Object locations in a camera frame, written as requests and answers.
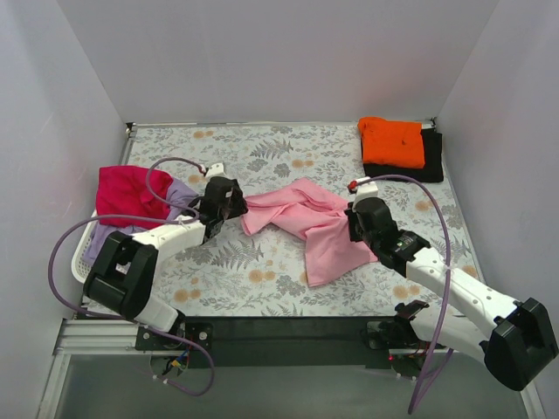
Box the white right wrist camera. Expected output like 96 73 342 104
348 177 378 206

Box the floral table cloth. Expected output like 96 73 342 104
128 125 477 316

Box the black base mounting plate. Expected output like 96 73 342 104
135 316 438 372

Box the orange folded t shirt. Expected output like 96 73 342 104
357 117 425 169

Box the black folded t shirt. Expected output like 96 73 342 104
363 128 444 183

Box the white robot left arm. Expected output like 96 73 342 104
84 176 247 349

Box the white plastic basket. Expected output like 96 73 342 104
70 209 178 289

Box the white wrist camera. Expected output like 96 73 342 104
204 162 226 179
348 177 378 206

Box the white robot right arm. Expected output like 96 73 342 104
345 197 558 391

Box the lavender t shirt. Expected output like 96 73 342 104
80 178 198 266

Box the pink t shirt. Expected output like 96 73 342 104
241 178 377 287

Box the red t shirt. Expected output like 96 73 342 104
95 165 174 230

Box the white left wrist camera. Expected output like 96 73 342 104
204 162 226 179

